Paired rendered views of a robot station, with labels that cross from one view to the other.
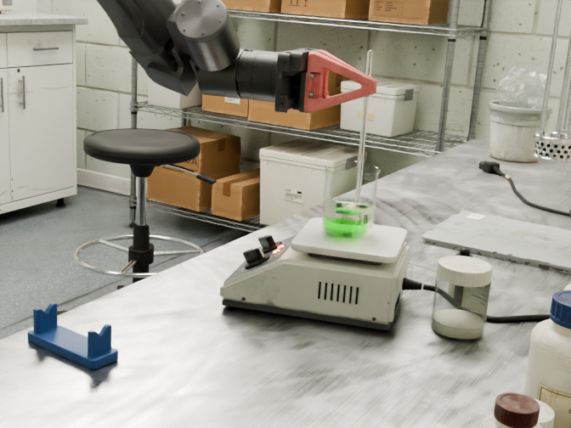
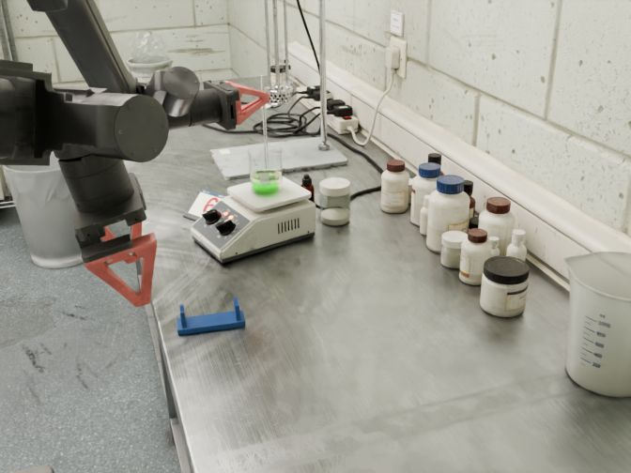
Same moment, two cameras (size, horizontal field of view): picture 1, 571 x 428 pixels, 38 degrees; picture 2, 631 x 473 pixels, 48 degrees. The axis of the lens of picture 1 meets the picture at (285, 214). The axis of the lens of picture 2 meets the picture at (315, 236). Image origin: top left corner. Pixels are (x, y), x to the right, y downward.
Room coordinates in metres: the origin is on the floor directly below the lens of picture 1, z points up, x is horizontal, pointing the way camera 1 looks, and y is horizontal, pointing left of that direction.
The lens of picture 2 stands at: (0.03, 0.75, 1.33)
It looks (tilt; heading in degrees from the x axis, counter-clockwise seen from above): 26 degrees down; 313
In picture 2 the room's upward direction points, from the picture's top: 1 degrees counter-clockwise
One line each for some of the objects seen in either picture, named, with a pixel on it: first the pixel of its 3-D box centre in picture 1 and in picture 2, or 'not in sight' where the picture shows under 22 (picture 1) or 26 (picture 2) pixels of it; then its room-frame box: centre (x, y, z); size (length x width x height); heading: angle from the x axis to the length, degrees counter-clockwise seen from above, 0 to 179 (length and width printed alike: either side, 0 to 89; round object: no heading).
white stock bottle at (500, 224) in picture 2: not in sight; (496, 230); (0.56, -0.26, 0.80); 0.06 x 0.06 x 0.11
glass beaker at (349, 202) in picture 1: (349, 202); (265, 171); (0.93, -0.07, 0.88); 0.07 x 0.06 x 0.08; 172
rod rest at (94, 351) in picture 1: (71, 333); (209, 314); (0.76, 0.20, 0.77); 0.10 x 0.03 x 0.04; 55
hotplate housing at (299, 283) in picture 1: (326, 271); (257, 217); (0.93, -0.05, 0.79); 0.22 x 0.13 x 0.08; 76
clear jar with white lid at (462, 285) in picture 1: (460, 297); (334, 202); (0.87, -0.20, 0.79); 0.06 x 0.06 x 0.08
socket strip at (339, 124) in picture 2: not in sight; (325, 107); (1.39, -0.74, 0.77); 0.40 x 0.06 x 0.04; 151
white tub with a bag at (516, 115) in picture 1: (519, 112); (149, 65); (1.93, -0.52, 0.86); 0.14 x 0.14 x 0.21
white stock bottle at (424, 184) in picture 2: not in sight; (428, 194); (0.74, -0.31, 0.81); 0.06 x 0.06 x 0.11
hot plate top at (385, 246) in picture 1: (351, 239); (269, 192); (0.93, -0.08, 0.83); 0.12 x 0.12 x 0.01; 76
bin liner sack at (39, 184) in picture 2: not in sight; (56, 205); (2.59, -0.45, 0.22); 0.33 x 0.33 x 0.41
